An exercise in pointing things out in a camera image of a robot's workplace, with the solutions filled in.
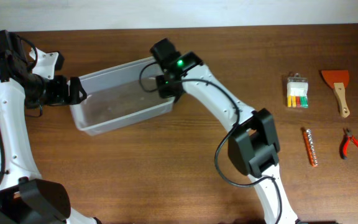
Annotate clear plastic container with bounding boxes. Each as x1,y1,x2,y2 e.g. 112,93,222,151
70,57,175,136

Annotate clear case of coloured bits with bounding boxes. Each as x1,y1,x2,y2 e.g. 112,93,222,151
287,73,309,108

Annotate orange socket rail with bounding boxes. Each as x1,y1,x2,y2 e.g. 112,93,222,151
301,128,318,167

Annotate red scraper with wooden handle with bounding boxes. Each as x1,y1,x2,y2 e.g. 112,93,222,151
321,70,350,118

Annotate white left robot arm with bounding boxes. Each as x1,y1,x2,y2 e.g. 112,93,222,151
0,30,98,223

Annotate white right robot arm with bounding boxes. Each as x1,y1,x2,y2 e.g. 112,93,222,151
150,39,300,223

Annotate red handled pliers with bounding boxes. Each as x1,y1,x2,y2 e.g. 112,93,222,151
339,128,358,160

